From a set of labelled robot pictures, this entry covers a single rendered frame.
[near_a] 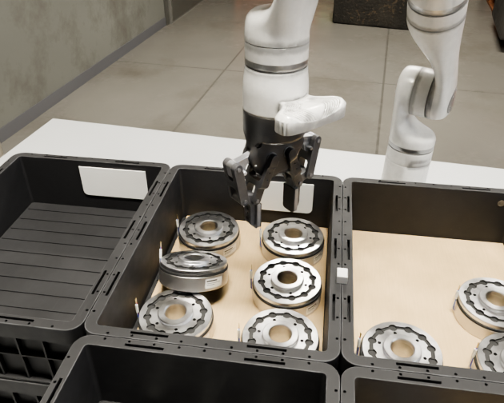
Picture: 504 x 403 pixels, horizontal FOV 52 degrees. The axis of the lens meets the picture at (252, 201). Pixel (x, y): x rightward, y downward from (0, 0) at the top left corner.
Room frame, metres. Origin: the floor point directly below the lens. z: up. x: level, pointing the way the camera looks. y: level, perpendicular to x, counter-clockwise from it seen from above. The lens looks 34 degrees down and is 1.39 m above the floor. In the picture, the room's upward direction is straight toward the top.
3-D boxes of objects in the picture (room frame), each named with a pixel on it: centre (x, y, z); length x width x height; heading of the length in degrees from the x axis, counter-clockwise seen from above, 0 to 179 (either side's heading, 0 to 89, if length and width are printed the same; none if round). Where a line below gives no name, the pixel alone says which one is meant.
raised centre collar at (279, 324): (0.47, -0.04, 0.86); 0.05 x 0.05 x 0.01
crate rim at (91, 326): (0.59, 0.02, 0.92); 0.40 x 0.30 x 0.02; 171
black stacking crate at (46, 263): (0.64, 0.32, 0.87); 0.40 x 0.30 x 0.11; 171
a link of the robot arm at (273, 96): (0.55, -0.04, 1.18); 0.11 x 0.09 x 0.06; 37
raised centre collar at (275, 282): (0.58, -0.05, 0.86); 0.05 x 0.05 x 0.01
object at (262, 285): (0.58, -0.05, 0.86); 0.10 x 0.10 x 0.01
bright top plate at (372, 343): (0.45, -0.19, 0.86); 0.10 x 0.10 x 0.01
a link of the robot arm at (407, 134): (0.96, -0.33, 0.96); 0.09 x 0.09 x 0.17; 60
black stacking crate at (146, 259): (0.59, 0.02, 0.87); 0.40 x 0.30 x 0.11; 171
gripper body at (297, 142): (0.56, -0.03, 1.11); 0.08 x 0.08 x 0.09
